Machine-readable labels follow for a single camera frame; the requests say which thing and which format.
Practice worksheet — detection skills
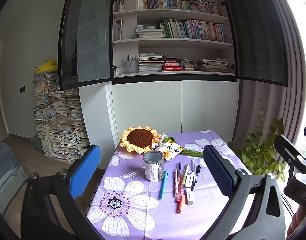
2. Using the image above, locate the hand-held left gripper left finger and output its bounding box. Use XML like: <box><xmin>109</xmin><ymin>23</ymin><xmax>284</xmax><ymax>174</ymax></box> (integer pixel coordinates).
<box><xmin>21</xmin><ymin>144</ymin><xmax>111</xmax><ymax>240</ymax></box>

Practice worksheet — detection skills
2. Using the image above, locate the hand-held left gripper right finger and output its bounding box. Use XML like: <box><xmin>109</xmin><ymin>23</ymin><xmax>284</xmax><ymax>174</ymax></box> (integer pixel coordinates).
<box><xmin>203</xmin><ymin>144</ymin><xmax>286</xmax><ymax>240</ymax></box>

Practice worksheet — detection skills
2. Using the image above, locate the black marker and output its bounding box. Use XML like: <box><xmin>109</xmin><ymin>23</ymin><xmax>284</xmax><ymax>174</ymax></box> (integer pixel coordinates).
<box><xmin>190</xmin><ymin>164</ymin><xmax>201</xmax><ymax>192</ymax></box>

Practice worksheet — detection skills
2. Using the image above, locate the white correction tape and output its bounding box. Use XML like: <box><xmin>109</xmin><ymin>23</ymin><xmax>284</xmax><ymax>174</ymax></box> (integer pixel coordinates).
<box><xmin>184</xmin><ymin>171</ymin><xmax>195</xmax><ymax>188</ymax></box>

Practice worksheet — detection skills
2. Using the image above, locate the pale green pen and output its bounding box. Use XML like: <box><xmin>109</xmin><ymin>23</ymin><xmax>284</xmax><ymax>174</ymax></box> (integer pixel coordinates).
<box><xmin>181</xmin><ymin>164</ymin><xmax>190</xmax><ymax>187</ymax></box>

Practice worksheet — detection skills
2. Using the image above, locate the white eraser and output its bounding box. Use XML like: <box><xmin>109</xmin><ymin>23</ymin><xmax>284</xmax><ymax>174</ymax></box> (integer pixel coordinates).
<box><xmin>185</xmin><ymin>189</ymin><xmax>195</xmax><ymax>206</ymax></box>

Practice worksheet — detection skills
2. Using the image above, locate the clear red pen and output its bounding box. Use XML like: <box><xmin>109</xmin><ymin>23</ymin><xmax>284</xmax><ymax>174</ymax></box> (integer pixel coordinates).
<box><xmin>176</xmin><ymin>162</ymin><xmax>182</xmax><ymax>203</ymax></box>

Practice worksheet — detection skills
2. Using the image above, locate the pink patterned pen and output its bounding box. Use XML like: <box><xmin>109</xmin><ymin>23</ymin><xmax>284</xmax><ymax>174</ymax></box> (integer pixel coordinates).
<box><xmin>173</xmin><ymin>169</ymin><xmax>179</xmax><ymax>197</ymax></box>

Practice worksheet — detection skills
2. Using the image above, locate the orange highlighter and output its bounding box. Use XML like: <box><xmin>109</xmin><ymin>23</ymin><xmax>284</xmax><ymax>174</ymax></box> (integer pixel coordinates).
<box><xmin>177</xmin><ymin>194</ymin><xmax>186</xmax><ymax>214</ymax></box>

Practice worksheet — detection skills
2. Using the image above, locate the blue pen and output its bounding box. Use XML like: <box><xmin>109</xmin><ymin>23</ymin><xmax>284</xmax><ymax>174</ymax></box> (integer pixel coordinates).
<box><xmin>159</xmin><ymin>170</ymin><xmax>168</xmax><ymax>200</ymax></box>

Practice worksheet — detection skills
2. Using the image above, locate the grey dotted pen holder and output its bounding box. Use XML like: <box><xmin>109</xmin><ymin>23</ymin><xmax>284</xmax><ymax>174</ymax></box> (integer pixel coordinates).
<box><xmin>143</xmin><ymin>151</ymin><xmax>165</xmax><ymax>182</ymax></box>

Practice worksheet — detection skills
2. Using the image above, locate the person's right hand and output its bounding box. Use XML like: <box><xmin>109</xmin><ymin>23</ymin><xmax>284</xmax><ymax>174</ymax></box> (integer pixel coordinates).
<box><xmin>286</xmin><ymin>205</ymin><xmax>306</xmax><ymax>240</ymax></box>

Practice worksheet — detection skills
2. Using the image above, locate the green potted plant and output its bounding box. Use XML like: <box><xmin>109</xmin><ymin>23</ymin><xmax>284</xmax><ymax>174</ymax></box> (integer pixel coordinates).
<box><xmin>228</xmin><ymin>99</ymin><xmax>289</xmax><ymax>183</ymax></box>

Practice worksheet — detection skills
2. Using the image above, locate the sunflower gift card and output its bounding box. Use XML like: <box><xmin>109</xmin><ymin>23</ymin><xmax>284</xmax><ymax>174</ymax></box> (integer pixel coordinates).
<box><xmin>160</xmin><ymin>141</ymin><xmax>184</xmax><ymax>162</ymax></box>

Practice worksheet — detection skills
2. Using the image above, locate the floor pile of magazines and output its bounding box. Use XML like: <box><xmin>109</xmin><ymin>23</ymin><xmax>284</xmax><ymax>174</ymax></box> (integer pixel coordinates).
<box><xmin>33</xmin><ymin>71</ymin><xmax>91</xmax><ymax>164</ymax></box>

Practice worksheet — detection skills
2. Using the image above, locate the crochet sunflower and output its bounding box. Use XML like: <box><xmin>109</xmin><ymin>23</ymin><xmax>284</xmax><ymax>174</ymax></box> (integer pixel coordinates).
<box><xmin>120</xmin><ymin>127</ymin><xmax>205</xmax><ymax>158</ymax></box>

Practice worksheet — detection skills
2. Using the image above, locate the white printed ribbon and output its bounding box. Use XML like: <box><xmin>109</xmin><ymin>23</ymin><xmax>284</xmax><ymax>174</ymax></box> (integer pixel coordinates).
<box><xmin>153</xmin><ymin>132</ymin><xmax>169</xmax><ymax>150</ymax></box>

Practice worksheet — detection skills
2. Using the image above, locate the purple floral tablecloth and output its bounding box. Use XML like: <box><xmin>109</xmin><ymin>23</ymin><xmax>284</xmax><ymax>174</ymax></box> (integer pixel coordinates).
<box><xmin>86</xmin><ymin>130</ymin><xmax>253</xmax><ymax>240</ymax></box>

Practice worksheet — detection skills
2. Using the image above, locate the grey bed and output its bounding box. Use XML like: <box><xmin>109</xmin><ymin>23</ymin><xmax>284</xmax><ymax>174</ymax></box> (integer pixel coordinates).
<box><xmin>0</xmin><ymin>136</ymin><xmax>27</xmax><ymax>205</ymax></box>

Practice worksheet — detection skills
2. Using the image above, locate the white bookcase cabinet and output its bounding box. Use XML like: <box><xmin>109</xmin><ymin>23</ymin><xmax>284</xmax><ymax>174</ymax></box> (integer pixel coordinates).
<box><xmin>78</xmin><ymin>0</ymin><xmax>241</xmax><ymax>163</ymax></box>

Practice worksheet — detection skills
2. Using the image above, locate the wide stack of worn books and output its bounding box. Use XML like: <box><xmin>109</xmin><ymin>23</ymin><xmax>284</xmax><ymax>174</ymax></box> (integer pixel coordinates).
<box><xmin>196</xmin><ymin>58</ymin><xmax>230</xmax><ymax>73</ymax></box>

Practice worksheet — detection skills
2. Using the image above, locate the yellow plush toy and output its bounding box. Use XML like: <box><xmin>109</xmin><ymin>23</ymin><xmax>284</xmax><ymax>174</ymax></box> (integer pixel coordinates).
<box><xmin>34</xmin><ymin>58</ymin><xmax>58</xmax><ymax>75</ymax></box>

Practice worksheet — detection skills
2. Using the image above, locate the small stack of books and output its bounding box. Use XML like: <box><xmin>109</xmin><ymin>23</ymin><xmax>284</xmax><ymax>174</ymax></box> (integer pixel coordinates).
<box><xmin>181</xmin><ymin>59</ymin><xmax>196</xmax><ymax>71</ymax></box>

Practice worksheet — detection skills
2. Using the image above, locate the white desk pen cup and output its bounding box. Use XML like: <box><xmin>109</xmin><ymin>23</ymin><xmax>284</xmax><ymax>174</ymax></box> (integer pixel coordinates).
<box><xmin>125</xmin><ymin>54</ymin><xmax>139</xmax><ymax>73</ymax></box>

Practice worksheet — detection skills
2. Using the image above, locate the stack of red books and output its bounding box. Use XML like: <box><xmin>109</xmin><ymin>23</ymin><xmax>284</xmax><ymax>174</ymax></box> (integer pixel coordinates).
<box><xmin>163</xmin><ymin>57</ymin><xmax>183</xmax><ymax>71</ymax></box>

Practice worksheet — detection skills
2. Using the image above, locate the dark glass cabinet door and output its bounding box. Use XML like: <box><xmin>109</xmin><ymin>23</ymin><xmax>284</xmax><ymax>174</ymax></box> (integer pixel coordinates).
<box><xmin>57</xmin><ymin>0</ymin><xmax>116</xmax><ymax>92</ymax></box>
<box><xmin>216</xmin><ymin>0</ymin><xmax>289</xmax><ymax>87</ymax></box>

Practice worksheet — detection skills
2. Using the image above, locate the tall stack of paper booklets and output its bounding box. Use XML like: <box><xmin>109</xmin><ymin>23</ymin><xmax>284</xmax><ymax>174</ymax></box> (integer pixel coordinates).
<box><xmin>138</xmin><ymin>52</ymin><xmax>166</xmax><ymax>72</ymax></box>

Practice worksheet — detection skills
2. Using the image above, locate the clear glass jar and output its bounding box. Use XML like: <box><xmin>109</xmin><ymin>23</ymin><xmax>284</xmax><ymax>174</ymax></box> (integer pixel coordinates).
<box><xmin>115</xmin><ymin>20</ymin><xmax>125</xmax><ymax>40</ymax></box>

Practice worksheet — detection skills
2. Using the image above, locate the green and pink book row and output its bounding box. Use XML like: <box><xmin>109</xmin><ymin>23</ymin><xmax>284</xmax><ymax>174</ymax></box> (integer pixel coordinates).
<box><xmin>159</xmin><ymin>17</ymin><xmax>226</xmax><ymax>42</ymax></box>

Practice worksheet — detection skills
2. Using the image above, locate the flat stack of white books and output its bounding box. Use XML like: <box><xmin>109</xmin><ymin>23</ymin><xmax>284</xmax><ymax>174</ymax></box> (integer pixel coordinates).
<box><xmin>137</xmin><ymin>29</ymin><xmax>166</xmax><ymax>38</ymax></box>

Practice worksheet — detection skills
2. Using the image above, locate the long row of upright books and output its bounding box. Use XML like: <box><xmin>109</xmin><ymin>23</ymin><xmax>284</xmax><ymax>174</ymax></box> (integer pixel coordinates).
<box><xmin>137</xmin><ymin>0</ymin><xmax>219</xmax><ymax>15</ymax></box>

